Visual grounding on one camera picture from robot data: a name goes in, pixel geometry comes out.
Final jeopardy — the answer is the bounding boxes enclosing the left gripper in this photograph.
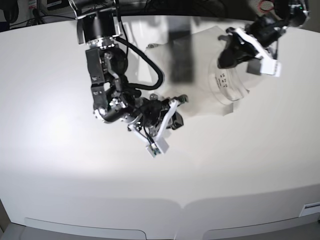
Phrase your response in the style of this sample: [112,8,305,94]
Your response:
[217,27,269,75]

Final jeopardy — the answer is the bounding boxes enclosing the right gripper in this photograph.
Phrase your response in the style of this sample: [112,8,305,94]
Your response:
[127,94,188,137]

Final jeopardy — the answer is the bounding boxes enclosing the light grey T-shirt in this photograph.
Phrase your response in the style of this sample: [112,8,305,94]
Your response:
[145,25,263,118]

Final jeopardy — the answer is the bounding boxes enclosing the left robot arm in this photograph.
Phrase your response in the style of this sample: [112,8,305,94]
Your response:
[217,0,310,77]

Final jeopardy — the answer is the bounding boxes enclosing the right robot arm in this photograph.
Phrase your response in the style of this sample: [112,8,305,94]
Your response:
[69,0,188,138]

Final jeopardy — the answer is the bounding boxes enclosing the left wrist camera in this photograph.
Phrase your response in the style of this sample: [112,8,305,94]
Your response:
[260,58,282,77]

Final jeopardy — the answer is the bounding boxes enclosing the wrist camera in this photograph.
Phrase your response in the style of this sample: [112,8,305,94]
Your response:
[145,138,169,158]
[260,58,282,77]

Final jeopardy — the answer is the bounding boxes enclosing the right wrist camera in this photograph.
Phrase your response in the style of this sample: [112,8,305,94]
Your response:
[145,138,169,158]

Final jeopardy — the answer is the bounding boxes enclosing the red wire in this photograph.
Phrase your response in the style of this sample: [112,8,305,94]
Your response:
[258,0,277,13]

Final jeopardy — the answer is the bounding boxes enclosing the black cables behind table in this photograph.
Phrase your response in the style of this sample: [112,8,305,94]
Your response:
[0,0,78,28]

